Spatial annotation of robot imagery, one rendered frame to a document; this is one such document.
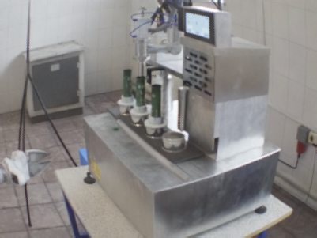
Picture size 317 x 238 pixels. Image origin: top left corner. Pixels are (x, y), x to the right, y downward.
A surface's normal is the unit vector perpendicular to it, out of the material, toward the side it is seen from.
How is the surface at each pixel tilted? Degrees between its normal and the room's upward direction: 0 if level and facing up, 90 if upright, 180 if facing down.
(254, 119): 90
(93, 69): 90
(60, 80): 90
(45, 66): 90
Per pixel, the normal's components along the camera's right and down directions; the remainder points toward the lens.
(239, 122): 0.47, 0.32
